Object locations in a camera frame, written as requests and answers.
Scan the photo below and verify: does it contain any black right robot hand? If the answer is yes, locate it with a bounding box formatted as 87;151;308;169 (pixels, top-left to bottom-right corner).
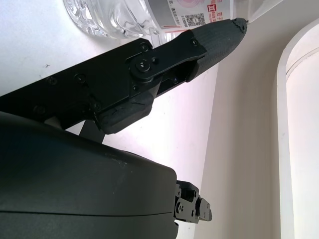
0;17;249;239

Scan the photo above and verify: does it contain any clear plastic water bottle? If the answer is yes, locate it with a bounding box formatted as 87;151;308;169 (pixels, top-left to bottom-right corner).
63;0;266;47

